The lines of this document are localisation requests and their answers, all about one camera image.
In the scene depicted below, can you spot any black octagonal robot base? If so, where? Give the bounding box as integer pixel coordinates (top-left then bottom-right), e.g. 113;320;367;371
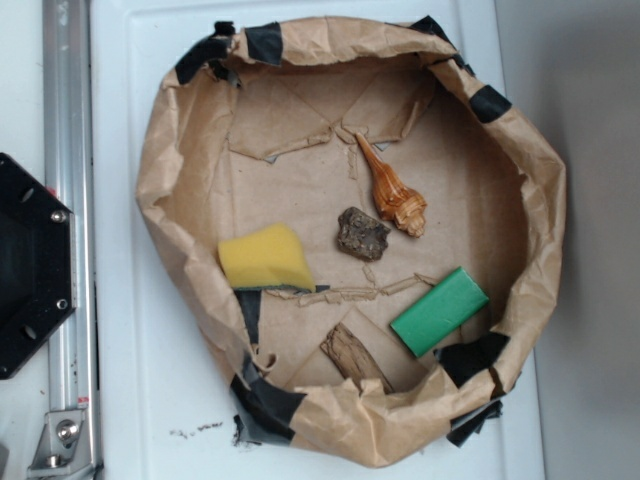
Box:
1;153;75;380

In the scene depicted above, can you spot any green rectangular block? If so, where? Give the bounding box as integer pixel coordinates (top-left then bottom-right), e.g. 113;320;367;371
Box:
390;267;489;357

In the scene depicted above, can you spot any dark brown rock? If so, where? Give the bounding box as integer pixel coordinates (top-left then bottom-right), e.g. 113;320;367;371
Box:
337;207;391;262

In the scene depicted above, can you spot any brown paper bag bin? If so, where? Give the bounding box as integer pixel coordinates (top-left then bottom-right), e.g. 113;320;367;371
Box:
136;17;566;467

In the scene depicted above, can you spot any yellow sponge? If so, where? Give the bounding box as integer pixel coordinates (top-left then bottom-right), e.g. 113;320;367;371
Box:
218;223;316;292

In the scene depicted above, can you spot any orange spiral seashell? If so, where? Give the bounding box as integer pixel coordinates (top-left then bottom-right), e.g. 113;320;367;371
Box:
355;133;427;238

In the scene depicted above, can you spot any brown wood piece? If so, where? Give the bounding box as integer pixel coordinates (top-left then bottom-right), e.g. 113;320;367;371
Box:
320;323;394;394

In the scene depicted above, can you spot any white plastic tray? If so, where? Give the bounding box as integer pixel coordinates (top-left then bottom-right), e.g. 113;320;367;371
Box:
90;1;545;479

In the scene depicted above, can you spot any aluminium extrusion rail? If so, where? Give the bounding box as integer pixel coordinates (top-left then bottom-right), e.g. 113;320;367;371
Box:
42;1;104;479

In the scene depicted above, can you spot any metal corner bracket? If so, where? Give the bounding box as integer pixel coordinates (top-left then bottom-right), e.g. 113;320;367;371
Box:
27;409;91;479

